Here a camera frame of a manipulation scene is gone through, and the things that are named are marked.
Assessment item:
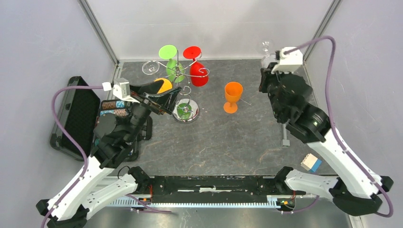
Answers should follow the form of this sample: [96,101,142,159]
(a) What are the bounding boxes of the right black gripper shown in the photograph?
[259,61,295,119]

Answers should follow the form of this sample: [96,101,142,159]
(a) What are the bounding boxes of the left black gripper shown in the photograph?
[124,80,182,142]

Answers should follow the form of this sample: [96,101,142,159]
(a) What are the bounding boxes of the clear wine glass front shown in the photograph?
[259,39,276,68]

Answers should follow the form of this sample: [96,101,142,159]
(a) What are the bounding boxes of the clear wine glass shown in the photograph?
[259,39,276,68]
[142,60,160,75]

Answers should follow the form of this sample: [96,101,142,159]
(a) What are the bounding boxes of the orange wine glass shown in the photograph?
[223,82,243,114]

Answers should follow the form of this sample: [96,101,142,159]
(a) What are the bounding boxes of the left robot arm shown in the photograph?
[37,78,182,228]

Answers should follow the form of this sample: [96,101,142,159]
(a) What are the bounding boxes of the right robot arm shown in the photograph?
[259,62,393,216]

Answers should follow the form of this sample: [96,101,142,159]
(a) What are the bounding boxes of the yellow wine glass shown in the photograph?
[154,78,173,94]

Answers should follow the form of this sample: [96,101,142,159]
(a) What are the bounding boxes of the green wine glass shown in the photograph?
[158,45,185,83]

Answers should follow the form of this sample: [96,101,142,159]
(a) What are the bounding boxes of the clear wine glass rear left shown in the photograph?
[142,60,160,75]

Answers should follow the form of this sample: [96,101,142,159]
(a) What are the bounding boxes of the chrome wine glass rack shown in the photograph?
[159,52,200,124]

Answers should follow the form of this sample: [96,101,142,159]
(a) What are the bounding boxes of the red wine glass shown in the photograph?
[183,46,209,87]

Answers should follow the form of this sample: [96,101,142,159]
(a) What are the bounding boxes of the black poker chip case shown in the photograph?
[49,76,153,162]

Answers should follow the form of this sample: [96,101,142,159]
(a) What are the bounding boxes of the white blue block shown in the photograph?
[300,153,322,173]

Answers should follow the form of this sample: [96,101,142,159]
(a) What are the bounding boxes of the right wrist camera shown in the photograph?
[271,47,303,74]

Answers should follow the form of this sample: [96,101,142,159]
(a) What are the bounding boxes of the grey metal bracket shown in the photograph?
[281,123,290,147]

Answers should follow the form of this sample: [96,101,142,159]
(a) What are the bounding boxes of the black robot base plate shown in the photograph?
[150,175,305,203]

